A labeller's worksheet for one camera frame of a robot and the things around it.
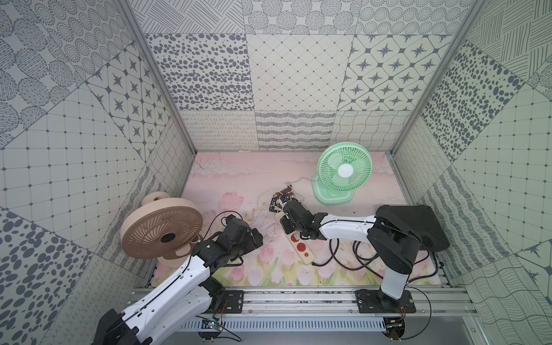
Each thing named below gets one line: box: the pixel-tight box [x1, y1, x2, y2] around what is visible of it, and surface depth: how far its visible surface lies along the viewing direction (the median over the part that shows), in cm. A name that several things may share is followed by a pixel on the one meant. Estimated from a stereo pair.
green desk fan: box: [311, 141, 374, 206], surface depth 85 cm
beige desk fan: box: [120, 191, 204, 269], surface depth 65 cm
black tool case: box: [376, 204, 450, 253], surface depth 87 cm
